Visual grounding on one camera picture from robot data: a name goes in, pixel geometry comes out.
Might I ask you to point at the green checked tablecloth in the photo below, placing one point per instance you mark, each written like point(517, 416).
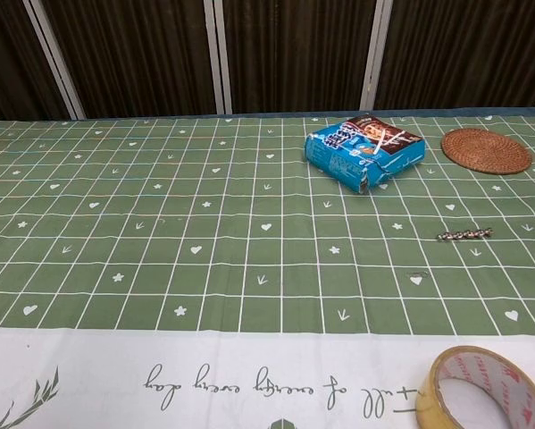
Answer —
point(160, 250)

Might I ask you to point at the silver metal chain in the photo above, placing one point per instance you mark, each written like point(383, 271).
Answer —
point(463, 234)

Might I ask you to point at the dark brown screen panel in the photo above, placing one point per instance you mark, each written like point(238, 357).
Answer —
point(8, 62)
point(298, 53)
point(137, 58)
point(468, 53)

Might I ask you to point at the white screen frame post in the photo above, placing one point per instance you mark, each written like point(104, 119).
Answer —
point(218, 58)
point(376, 53)
point(57, 62)

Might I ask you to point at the round woven rattan coaster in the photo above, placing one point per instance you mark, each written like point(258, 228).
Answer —
point(486, 150)

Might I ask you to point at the blue cookie snack box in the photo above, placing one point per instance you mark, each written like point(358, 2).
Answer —
point(361, 154)

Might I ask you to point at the yellow adhesive tape roll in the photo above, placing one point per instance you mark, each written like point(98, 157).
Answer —
point(432, 393)

